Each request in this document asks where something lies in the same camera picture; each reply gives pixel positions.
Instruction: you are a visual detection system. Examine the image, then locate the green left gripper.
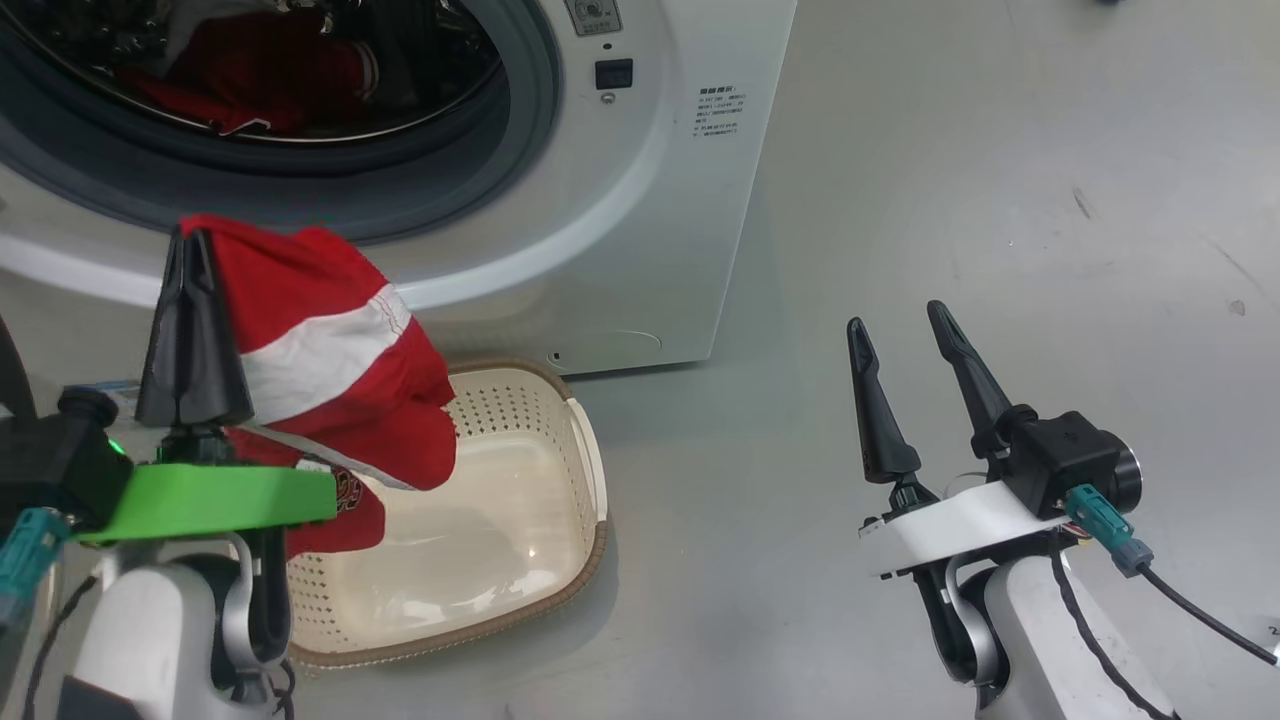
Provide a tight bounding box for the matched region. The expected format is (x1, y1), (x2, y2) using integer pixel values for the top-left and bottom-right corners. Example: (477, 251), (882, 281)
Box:
(75, 228), (338, 547)

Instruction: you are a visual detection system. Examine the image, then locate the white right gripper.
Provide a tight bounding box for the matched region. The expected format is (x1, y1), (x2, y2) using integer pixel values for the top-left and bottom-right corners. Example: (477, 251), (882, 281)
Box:
(847, 300), (1076, 580)

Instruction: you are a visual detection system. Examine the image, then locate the red white-striped logo garment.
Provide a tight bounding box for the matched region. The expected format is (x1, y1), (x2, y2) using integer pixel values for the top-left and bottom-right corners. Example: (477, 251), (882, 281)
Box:
(180, 213), (458, 559)

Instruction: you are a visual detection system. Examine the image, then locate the plain red garment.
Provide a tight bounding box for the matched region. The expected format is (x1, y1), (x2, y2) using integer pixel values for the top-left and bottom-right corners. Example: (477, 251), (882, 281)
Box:
(115, 10), (381, 137)

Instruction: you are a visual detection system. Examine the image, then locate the white front-load washing machine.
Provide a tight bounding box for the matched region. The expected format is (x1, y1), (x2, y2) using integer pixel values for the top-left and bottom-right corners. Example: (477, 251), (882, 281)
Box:
(0, 0), (798, 377)

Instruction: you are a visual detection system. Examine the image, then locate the cream perforated laundry basket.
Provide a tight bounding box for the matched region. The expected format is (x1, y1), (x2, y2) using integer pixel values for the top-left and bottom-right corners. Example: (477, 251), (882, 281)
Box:
(285, 358), (609, 669)

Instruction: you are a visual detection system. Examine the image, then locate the teal right camera connector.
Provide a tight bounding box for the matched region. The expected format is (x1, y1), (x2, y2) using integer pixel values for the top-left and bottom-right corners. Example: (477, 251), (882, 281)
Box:
(1063, 485), (1154, 579)

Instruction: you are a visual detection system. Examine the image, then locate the teal camera connector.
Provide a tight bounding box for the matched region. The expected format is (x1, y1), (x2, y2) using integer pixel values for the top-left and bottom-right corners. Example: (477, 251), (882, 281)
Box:
(1063, 485), (1154, 579)
(0, 508), (73, 633)

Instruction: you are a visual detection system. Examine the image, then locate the teal left camera connector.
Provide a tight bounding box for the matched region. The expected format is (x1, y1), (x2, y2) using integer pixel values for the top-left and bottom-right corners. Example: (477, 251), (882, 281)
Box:
(0, 508), (73, 633)

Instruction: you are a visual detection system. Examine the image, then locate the twisted black right arm cable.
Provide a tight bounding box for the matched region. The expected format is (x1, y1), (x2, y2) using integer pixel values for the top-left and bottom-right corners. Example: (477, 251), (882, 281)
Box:
(1048, 548), (1181, 720)

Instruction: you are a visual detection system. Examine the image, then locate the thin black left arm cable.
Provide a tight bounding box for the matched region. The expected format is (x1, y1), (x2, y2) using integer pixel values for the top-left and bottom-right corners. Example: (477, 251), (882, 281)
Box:
(20, 575), (103, 720)

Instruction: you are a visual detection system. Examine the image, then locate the black right camera cable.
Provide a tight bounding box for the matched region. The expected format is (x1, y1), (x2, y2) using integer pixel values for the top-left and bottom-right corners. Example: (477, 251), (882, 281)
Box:
(1138, 562), (1280, 668)

